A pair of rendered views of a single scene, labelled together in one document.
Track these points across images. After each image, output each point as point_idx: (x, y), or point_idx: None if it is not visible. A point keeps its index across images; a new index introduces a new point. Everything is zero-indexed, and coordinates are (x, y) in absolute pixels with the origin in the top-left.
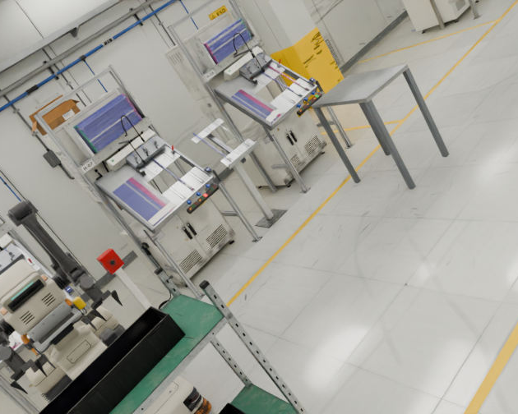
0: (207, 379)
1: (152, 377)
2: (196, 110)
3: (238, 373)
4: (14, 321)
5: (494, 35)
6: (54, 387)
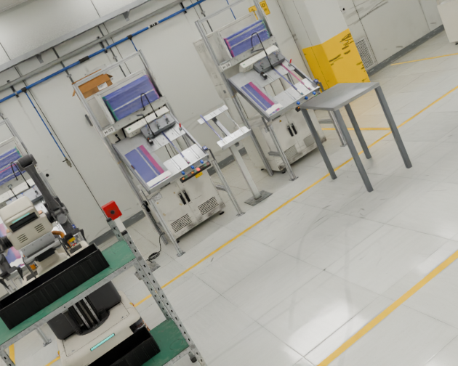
0: (160, 317)
1: (78, 289)
2: None
3: (161, 308)
4: (12, 239)
5: None
6: None
